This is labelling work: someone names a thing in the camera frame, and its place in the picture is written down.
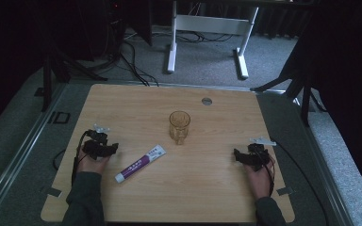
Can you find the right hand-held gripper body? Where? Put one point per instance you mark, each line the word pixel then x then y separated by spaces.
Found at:
pixel 259 153

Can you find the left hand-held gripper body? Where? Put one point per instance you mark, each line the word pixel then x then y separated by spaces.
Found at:
pixel 95 147

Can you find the person's left hand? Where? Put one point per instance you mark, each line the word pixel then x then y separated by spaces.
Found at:
pixel 91 164

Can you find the person's right hand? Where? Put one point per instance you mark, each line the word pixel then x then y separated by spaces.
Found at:
pixel 260 182

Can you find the purple and white toothpaste tube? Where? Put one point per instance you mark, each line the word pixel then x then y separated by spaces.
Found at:
pixel 139 164

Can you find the grey tape piece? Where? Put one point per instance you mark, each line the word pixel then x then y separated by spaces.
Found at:
pixel 285 190
pixel 54 191

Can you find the grey table grommet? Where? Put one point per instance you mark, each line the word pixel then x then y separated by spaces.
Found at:
pixel 206 101

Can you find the black tripod stand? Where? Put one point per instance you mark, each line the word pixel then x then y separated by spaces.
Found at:
pixel 304 94
pixel 48 78

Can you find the dark computer tower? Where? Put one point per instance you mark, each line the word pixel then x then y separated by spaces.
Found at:
pixel 128 19

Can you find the black floor bracket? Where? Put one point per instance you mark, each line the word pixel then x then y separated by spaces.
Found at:
pixel 56 117

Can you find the metal floor rail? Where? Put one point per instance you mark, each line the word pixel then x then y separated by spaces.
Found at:
pixel 323 163
pixel 22 141

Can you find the white desk frame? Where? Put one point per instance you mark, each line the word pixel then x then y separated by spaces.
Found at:
pixel 212 25

